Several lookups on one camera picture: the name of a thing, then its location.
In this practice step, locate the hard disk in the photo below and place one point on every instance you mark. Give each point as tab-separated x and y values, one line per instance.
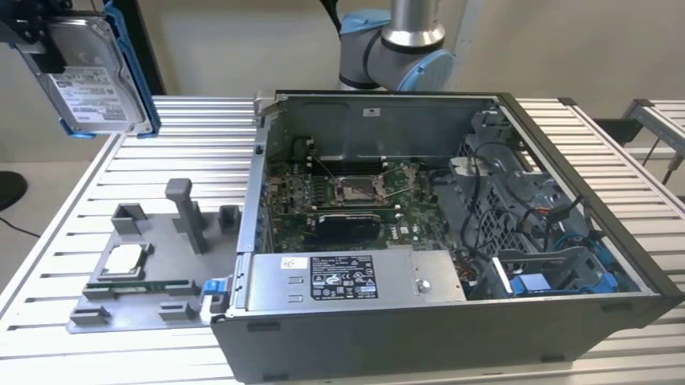
91	80

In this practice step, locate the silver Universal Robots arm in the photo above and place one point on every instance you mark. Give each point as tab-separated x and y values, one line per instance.
411	24

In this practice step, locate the grey metal disk bay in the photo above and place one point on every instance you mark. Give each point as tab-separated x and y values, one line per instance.
497	224

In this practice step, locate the black upright pole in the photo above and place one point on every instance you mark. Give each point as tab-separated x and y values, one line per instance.
147	48

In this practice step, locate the black round chair base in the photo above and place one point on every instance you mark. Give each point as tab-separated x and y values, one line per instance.
11	188

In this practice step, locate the silver CPU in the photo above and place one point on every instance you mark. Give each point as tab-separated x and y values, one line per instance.
125	258

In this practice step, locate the grey parts rack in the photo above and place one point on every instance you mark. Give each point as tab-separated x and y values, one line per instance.
171	264

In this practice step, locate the white case sticker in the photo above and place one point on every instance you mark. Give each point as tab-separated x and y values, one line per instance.
371	112

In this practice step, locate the green RAM stick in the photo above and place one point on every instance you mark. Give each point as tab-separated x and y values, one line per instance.
144	285

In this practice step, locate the blue case latch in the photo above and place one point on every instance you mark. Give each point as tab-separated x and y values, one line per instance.
212	286

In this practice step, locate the CPU socket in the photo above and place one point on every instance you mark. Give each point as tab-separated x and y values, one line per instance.
356	190

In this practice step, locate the black graphics card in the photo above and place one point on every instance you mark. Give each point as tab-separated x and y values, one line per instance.
347	228

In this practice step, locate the green motherboard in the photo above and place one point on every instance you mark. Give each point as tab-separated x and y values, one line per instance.
422	216

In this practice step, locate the silver power supply unit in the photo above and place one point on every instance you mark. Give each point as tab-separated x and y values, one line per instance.
385	284

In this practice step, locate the open black PC case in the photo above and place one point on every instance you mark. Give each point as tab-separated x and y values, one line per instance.
406	345

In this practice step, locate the black block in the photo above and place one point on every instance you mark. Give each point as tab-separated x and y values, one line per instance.
621	130

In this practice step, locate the blue plastic bay bracket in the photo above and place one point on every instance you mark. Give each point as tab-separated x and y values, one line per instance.
530	285

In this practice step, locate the aluminium frame table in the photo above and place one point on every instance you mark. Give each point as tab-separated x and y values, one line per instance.
658	116

